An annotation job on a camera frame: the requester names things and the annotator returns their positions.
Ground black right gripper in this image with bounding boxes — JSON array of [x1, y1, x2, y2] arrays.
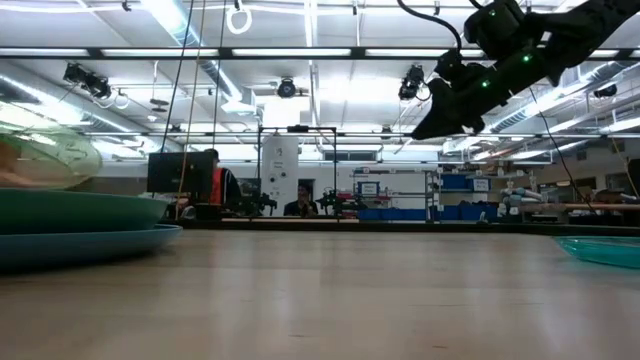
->
[[410, 46, 550, 142]]

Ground large dark green plate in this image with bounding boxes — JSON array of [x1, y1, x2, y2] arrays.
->
[[0, 186, 172, 237]]

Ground green translucent plate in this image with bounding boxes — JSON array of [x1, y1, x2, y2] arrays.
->
[[0, 101, 104, 191]]

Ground blue storage bin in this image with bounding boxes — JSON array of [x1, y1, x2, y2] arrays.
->
[[440, 172, 472, 192]]

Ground person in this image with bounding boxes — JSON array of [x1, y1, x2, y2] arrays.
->
[[201, 147, 243, 209], [282, 182, 320, 218]]

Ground black overhead light bar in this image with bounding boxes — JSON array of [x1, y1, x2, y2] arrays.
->
[[0, 46, 640, 62]]

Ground cyan translucent plate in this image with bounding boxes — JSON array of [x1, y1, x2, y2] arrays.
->
[[551, 235, 640, 270]]

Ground black computer monitor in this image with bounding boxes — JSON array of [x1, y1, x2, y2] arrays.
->
[[146, 150, 217, 197]]

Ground large blue plate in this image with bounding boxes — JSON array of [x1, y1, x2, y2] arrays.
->
[[0, 223, 184, 272]]

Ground black ceiling camera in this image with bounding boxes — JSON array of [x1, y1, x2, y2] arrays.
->
[[61, 61, 113, 101], [397, 63, 433, 103], [275, 76, 298, 100]]

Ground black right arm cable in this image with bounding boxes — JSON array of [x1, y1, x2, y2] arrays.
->
[[396, 0, 464, 54]]

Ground black aluminium table frame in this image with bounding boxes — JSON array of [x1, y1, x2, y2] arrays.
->
[[177, 218, 640, 238]]

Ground black background station frame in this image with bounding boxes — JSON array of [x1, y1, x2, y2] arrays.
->
[[256, 124, 339, 219]]

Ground white hanging ring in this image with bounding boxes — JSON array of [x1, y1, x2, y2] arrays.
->
[[225, 3, 254, 36]]

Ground yellow hanging rope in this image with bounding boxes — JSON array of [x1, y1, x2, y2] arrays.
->
[[173, 0, 208, 221]]

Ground black hanging cable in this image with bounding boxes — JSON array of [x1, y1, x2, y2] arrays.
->
[[159, 0, 196, 154]]

